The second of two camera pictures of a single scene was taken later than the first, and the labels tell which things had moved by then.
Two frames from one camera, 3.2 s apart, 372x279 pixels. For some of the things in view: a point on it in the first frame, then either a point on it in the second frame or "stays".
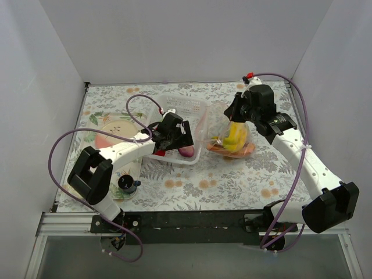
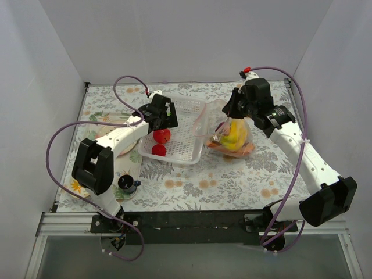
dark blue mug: x=127 y=183 stays
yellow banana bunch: x=238 y=131 stays
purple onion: x=186 y=151 → x=219 y=126
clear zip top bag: x=219 y=134 stays
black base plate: x=190 y=228 stays
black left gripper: x=176 y=137 → x=164 y=120
